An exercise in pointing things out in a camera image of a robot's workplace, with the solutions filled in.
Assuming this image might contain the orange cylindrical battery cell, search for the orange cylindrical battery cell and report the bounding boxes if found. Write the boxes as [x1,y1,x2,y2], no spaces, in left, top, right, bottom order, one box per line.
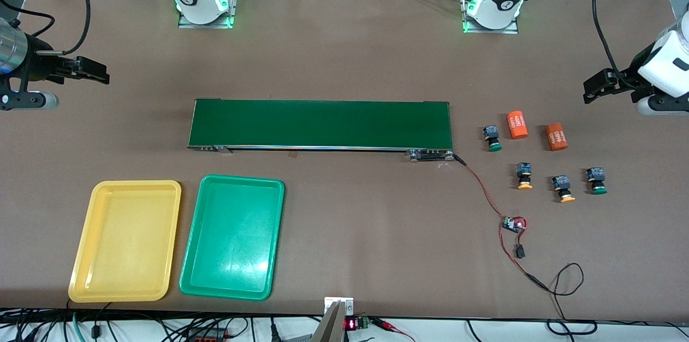
[545,122,569,152]
[507,110,529,140]

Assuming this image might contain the green push button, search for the green push button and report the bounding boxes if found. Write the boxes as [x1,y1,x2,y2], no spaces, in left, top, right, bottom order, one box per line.
[483,125,503,152]
[586,167,608,196]

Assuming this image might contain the yellow push button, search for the yellow push button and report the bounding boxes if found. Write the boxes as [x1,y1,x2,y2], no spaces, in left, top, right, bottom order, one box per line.
[551,175,576,204]
[516,162,534,191]

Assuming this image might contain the small conveyor controller board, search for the small conveyor controller board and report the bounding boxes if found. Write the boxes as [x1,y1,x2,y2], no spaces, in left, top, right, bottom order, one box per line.
[502,215,528,234]

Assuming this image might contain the green conveyor belt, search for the green conveyor belt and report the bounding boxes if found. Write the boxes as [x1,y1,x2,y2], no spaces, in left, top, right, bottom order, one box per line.
[187,98,455,162]

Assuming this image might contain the yellow plastic tray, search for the yellow plastic tray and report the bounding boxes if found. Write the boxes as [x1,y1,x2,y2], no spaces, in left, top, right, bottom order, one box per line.
[68,180,182,303]

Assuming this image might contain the green plastic tray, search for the green plastic tray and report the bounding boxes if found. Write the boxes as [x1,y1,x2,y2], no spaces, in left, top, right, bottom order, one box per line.
[179,174,285,301]

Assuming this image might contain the black and red power strip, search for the black and red power strip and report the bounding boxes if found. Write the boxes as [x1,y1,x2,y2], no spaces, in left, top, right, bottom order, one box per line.
[186,327,227,342]

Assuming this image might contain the red alligator clip lead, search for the red alligator clip lead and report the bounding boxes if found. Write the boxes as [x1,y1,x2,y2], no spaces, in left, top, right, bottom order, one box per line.
[374,318,416,342]

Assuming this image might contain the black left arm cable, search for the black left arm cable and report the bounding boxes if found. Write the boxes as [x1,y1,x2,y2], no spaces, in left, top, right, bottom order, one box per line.
[591,0,641,89]

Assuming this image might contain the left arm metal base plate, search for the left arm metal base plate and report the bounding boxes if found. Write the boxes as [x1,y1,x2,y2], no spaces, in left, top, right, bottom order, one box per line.
[462,0,520,34]

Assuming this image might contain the red and black wire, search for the red and black wire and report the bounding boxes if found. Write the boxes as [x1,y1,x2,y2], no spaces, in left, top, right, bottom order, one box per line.
[454,155,550,291]

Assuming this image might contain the thin black looped cable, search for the thin black looped cable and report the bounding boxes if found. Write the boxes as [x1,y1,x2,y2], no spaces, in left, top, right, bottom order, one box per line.
[530,262,598,334]

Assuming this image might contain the grey metal post bracket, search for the grey metal post bracket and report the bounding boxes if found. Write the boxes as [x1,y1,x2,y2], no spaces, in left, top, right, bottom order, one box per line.
[310,297,355,342]

